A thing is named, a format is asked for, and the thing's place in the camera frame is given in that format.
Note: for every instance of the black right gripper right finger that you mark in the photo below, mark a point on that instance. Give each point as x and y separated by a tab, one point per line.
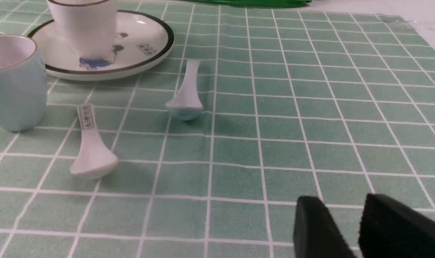
391	229

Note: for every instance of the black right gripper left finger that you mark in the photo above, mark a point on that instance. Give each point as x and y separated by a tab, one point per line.
315	233

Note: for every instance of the light blue ceramic spoon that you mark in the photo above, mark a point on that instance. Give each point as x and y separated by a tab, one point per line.
186	104

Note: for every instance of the light blue ceramic cup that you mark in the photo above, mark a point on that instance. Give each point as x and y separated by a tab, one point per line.
23	83

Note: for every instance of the green checkered tablecloth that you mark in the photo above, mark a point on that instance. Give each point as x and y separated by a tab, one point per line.
296	102

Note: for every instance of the white spoon with print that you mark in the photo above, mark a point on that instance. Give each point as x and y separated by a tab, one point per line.
94	159

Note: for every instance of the white plate black rim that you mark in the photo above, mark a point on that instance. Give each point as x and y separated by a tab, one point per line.
142	42

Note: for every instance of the white cup black rim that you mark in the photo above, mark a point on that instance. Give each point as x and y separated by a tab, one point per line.
89	26

